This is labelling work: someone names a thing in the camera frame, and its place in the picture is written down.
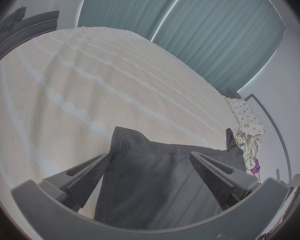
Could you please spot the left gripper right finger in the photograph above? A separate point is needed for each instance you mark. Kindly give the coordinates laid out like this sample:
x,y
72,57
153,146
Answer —
x,y
215,177

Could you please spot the dark grey garment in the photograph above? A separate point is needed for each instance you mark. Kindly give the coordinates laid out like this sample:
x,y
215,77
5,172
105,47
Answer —
x,y
152,179

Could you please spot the bed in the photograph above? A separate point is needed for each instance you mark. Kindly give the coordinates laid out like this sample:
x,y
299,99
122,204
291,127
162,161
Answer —
x,y
102,79

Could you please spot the pile of clothes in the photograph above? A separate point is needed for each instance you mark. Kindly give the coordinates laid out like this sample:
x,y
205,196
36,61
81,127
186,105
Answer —
x,y
250,149

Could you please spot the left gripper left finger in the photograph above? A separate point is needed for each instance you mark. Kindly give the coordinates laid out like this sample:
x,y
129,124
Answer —
x,y
82,176

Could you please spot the white printed pillow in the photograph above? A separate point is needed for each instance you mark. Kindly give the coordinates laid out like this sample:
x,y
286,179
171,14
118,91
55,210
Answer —
x,y
246,116

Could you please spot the blue-green curtain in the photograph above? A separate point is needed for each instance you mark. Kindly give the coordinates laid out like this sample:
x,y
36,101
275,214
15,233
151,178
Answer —
x,y
222,34
125,6

